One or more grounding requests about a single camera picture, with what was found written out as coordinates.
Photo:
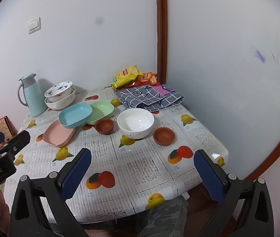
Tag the orange snack packet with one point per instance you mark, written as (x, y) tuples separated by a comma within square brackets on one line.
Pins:
[(148, 77)]

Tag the brown wooden door frame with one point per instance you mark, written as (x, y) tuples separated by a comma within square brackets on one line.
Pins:
[(161, 29)]

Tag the person's camouflage trouser leg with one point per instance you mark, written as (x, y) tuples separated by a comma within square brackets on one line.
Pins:
[(164, 217)]

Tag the white light switch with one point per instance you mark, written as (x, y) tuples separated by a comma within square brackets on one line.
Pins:
[(34, 25)]

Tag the large white floral bowl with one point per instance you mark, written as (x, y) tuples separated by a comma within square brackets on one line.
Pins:
[(61, 105)]

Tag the fruit print tablecloth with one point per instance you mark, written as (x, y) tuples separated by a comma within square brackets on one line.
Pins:
[(135, 167)]

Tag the grey checked cloth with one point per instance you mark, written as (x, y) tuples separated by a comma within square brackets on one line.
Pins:
[(140, 98)]

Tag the pink plate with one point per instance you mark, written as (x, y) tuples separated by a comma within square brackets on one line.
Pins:
[(56, 134)]

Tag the blue plate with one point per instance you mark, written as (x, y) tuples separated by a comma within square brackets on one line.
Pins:
[(75, 113)]

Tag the green plate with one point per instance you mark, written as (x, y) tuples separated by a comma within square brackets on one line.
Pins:
[(103, 109)]

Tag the small brown clay bowl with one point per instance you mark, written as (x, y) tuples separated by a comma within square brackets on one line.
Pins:
[(164, 135), (104, 126)]

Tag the light blue thermos jug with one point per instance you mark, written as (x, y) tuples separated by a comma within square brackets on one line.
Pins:
[(35, 98)]

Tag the yellow snack packet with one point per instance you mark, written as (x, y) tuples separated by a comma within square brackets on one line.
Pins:
[(126, 76)]

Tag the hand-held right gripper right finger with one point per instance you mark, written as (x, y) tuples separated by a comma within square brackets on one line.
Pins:
[(210, 177)]

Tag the patterned cardboard box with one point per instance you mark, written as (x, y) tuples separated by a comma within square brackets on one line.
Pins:
[(5, 127)]

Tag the plain white bowl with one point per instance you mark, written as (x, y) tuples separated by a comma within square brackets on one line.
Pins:
[(135, 122)]

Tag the blue patterned white bowl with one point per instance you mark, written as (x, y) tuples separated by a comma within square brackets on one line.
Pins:
[(58, 90)]

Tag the brown wooden baseboard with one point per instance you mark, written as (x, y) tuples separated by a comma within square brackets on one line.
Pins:
[(278, 148)]

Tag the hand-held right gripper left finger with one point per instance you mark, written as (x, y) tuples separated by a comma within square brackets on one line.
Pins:
[(77, 172)]

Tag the person's left hand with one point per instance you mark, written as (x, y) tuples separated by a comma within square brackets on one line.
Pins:
[(0, 209)]

